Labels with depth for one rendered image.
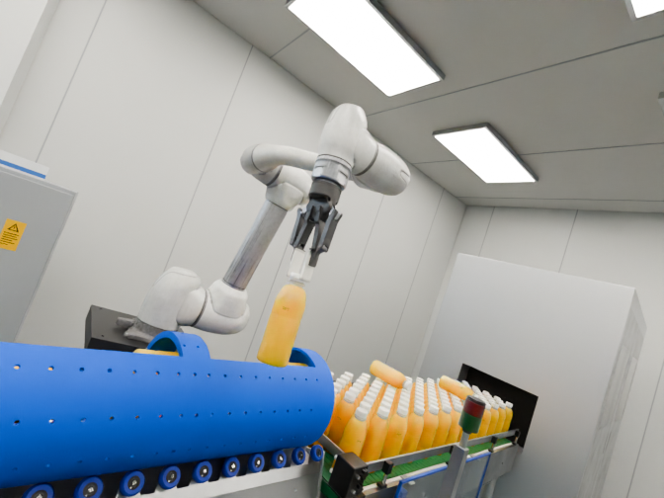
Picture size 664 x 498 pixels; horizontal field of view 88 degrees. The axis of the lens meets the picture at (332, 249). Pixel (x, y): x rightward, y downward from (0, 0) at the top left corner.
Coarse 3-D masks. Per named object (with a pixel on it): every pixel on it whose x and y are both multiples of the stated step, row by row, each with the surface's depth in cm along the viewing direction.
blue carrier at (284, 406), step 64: (0, 384) 50; (64, 384) 56; (128, 384) 63; (192, 384) 71; (256, 384) 82; (320, 384) 98; (0, 448) 50; (64, 448) 56; (128, 448) 63; (192, 448) 72; (256, 448) 85
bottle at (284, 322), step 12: (288, 288) 76; (300, 288) 77; (276, 300) 76; (288, 300) 75; (300, 300) 76; (276, 312) 75; (288, 312) 74; (300, 312) 76; (276, 324) 74; (288, 324) 74; (264, 336) 75; (276, 336) 73; (288, 336) 74; (264, 348) 74; (276, 348) 73; (288, 348) 74; (264, 360) 73; (276, 360) 73; (288, 360) 75
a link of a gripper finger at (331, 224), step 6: (336, 210) 76; (330, 216) 77; (330, 222) 76; (336, 222) 78; (324, 228) 77; (330, 228) 77; (324, 234) 76; (330, 234) 77; (324, 240) 76; (330, 240) 77; (318, 246) 76
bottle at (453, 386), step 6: (444, 378) 185; (450, 378) 184; (444, 384) 183; (450, 384) 181; (456, 384) 179; (462, 384) 179; (450, 390) 181; (456, 390) 178; (462, 390) 176; (468, 390) 175; (462, 396) 175
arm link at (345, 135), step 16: (336, 112) 82; (352, 112) 81; (336, 128) 80; (352, 128) 80; (320, 144) 82; (336, 144) 79; (352, 144) 80; (368, 144) 83; (352, 160) 82; (368, 160) 84
